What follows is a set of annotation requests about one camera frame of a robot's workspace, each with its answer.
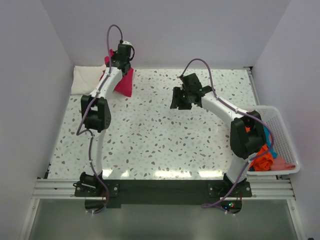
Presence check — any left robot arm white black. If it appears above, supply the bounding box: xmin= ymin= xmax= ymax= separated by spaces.
xmin=76 ymin=40 xmax=135 ymax=196

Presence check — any pink t shirt in basket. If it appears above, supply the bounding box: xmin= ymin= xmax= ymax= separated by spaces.
xmin=270 ymin=155 xmax=296 ymax=171

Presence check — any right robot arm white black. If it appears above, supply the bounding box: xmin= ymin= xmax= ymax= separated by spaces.
xmin=170 ymin=73 xmax=267 ymax=197

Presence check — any blue t shirt in basket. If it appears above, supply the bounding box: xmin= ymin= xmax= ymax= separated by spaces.
xmin=263 ymin=126 xmax=278 ymax=159

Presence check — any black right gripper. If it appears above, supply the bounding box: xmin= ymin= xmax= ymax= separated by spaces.
xmin=170 ymin=87 xmax=192 ymax=111

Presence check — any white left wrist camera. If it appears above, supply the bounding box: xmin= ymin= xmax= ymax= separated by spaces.
xmin=122 ymin=41 xmax=132 ymax=46

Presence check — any aluminium rail frame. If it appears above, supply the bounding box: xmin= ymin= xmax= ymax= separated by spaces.
xmin=20 ymin=69 xmax=306 ymax=240

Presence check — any orange t shirt in basket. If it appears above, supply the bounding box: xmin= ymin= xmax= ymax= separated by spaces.
xmin=248 ymin=126 xmax=274 ymax=172

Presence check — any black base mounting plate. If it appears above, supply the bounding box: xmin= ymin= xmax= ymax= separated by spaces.
xmin=74 ymin=178 xmax=251 ymax=210

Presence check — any white plastic laundry basket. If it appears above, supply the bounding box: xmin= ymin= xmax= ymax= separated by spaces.
xmin=243 ymin=105 xmax=300 ymax=176

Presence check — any folded cream t shirt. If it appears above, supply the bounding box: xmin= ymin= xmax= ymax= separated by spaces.
xmin=70 ymin=64 xmax=106 ymax=95

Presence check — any magenta t shirt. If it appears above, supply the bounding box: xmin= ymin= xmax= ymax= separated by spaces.
xmin=99 ymin=49 xmax=134 ymax=98

